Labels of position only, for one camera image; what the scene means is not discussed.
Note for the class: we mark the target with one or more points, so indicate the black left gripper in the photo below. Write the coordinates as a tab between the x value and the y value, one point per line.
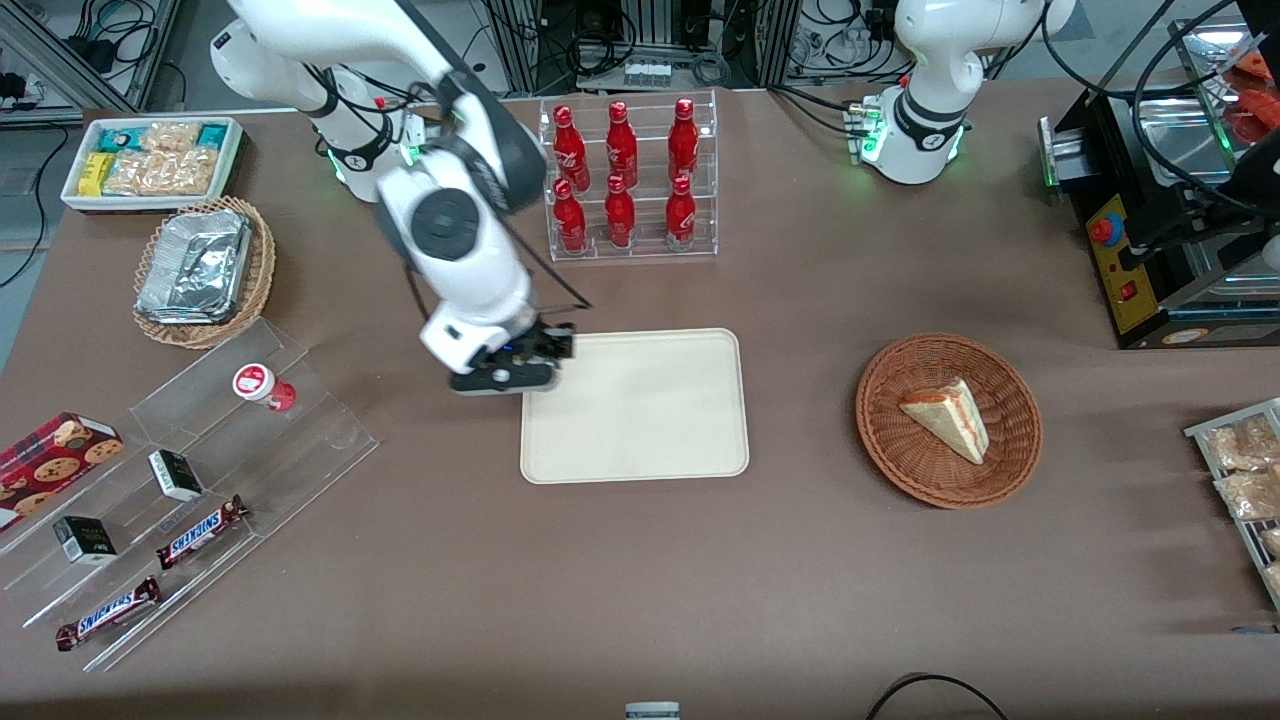
1248	186

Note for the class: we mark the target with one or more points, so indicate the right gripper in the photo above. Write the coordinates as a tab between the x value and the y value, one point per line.
548	340

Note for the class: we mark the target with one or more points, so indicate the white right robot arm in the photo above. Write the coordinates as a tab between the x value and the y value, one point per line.
470	270

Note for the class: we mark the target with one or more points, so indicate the cream plastic tray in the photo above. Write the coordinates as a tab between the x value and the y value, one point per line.
640	410

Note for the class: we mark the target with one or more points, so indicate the tray of packaged snacks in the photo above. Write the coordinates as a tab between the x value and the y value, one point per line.
1215	420

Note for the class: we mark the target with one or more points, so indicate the dark green gum box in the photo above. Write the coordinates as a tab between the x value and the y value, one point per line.
176	476
85	540

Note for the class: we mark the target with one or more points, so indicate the red cola bottle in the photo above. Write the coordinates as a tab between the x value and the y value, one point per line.
619	218
683	145
680	218
569	150
621	148
570	222

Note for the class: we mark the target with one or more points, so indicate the clear acrylic bottle rack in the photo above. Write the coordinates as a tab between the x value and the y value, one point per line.
645	252

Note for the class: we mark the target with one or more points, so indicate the black yellow food warmer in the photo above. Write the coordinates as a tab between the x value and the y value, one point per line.
1135	315

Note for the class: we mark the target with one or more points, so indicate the clear acrylic tiered display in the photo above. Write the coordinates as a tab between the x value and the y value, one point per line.
320	440

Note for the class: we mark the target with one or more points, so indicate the clear bag of crackers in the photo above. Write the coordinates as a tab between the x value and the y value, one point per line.
1274	578
1250	492
1240	445
1272	542

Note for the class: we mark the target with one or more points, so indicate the red white lidded cup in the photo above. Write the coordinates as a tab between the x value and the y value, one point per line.
258	383

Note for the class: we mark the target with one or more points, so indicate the oval tan wicker basket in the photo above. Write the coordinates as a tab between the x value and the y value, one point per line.
262	270

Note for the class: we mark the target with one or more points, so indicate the white power strip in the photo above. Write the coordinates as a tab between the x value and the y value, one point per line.
645	72

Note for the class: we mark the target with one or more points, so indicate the stack of foil trays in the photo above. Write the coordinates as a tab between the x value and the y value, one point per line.
195	268

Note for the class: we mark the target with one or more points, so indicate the round brown wicker basket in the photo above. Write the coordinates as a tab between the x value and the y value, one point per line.
900	450

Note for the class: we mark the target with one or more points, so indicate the small grey box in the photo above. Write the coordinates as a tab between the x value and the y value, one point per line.
652	711

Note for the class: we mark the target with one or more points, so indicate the Snickers chocolate bar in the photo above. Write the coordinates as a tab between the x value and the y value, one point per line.
200	532
108	613

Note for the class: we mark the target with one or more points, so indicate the small teal snack packet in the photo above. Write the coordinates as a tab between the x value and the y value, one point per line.
212	135

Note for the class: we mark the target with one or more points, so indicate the wrapped sandwich wedge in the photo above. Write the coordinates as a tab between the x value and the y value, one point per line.
955	420

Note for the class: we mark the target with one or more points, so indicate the white plastic snack bin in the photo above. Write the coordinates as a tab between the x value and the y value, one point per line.
150	205

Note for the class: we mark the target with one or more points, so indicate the large rice cracker bag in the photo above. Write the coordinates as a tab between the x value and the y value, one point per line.
160	173

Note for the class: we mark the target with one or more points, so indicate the small rice cracker bag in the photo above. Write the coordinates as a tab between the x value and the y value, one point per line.
172	135

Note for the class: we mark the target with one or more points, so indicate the blue tape strip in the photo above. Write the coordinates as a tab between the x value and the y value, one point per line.
1255	630

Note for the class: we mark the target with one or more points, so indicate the large teal snack packet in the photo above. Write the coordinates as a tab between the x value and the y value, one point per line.
122	138

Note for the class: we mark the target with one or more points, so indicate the yellow snack packet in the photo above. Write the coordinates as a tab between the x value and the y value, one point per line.
94	173

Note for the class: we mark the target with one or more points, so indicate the red tartan cookie box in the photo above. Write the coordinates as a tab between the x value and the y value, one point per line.
50	462

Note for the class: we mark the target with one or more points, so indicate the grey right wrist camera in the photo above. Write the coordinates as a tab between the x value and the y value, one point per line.
500	379

